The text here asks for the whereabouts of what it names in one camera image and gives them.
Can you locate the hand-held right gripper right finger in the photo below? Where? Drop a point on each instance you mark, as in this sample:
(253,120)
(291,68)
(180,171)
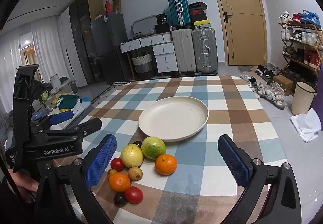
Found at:
(233,160)

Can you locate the small yellow brown fruit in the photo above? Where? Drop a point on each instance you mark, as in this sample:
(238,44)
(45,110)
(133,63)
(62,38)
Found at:
(111,172)
(135,173)

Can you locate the beige suitcase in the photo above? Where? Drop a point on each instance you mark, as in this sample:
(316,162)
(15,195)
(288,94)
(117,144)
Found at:
(183,49)

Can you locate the orange mandarin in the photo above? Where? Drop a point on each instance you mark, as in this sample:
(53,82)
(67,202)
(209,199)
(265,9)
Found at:
(119,181)
(165,164)

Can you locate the checked tablecloth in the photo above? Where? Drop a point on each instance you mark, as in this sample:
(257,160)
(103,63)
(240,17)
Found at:
(227,117)

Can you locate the dark purple plum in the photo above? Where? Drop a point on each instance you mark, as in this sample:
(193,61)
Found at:
(138,143)
(119,200)

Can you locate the white plastic bag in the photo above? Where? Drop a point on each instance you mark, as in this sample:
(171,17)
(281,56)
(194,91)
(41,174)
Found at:
(305,125)

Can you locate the person's left hand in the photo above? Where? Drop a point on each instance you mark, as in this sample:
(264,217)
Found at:
(25,183)

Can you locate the pile of black white sneakers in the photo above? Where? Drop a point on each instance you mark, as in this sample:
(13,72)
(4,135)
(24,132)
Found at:
(272,92)

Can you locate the cream trash bin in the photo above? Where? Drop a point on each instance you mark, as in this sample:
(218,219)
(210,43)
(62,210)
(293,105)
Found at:
(302,100)

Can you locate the grey doormat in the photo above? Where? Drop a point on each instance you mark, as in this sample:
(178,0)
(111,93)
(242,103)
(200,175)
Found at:
(245,68)

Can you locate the yellow black shoebox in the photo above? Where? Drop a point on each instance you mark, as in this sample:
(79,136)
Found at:
(201,24)

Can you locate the white curtain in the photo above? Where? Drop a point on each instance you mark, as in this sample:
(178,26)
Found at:
(43,54)

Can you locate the white desk with drawers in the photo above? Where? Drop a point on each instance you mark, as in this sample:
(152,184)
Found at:
(164,52)

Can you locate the cream round plate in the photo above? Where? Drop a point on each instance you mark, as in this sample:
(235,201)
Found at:
(173,119)

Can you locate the black box with print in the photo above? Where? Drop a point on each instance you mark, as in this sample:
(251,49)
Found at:
(162,23)

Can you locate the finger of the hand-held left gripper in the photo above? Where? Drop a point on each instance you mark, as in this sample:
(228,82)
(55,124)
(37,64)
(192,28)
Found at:
(87,125)
(61,118)

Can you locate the pale yellow round fruit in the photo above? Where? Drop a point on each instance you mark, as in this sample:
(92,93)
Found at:
(131,155)

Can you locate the red black shoebox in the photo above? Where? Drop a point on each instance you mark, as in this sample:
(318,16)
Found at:
(198,14)

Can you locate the dark glass cabinet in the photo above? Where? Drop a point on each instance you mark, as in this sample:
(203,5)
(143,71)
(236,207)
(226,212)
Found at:
(80,37)

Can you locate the red tomato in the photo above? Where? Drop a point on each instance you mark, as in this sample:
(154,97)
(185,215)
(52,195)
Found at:
(117,164)
(133,195)

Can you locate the silver suitcase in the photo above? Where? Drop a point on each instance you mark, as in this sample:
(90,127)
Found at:
(205,49)

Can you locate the cardboard box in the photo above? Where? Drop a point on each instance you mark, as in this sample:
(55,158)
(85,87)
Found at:
(282,85)

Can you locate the green yellow round fruit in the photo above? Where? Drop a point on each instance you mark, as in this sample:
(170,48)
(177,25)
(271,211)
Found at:
(153,148)

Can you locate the green mug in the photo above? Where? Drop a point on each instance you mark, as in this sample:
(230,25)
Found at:
(45,95)

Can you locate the teal suitcase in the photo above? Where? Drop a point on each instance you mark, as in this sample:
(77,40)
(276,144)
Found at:
(178,9)

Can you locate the wooden shoe rack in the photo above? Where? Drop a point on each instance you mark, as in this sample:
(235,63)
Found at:
(300,62)

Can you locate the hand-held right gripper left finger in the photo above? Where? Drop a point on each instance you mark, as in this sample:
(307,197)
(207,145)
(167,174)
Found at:
(101,160)

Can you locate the purple bag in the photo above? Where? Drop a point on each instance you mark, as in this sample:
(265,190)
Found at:
(318,102)

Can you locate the woven laundry basket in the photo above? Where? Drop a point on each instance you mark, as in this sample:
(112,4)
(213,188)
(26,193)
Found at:
(143,66)

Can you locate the grey refrigerator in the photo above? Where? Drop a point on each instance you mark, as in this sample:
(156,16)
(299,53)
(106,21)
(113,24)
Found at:
(108,47)

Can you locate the oval grey mirror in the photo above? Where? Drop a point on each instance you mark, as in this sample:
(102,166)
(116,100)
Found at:
(141,21)

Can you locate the row of colourful shoes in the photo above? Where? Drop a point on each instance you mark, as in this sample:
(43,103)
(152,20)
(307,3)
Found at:
(306,37)

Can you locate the cluttered side table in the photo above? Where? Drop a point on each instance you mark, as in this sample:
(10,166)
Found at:
(65,102)

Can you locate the flat cardboard pieces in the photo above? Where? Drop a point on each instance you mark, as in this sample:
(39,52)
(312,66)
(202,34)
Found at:
(113,6)

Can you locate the white wardrobe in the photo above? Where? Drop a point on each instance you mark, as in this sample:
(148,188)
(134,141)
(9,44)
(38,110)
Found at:
(67,44)

